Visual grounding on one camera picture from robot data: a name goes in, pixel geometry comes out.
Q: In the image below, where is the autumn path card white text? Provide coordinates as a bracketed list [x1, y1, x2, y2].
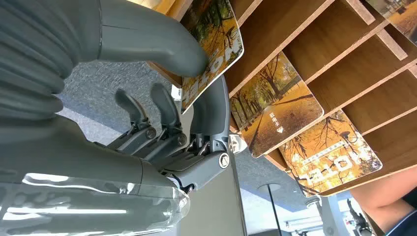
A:
[229, 52, 325, 159]

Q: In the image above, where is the wooden card rack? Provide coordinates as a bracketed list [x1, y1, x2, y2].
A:
[127, 0, 417, 198]

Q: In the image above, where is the person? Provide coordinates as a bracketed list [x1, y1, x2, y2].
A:
[385, 187, 417, 236]

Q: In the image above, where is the black pole stand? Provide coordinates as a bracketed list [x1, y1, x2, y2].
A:
[257, 183, 283, 236]

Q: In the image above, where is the black equipment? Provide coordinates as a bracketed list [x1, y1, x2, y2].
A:
[346, 199, 373, 236]

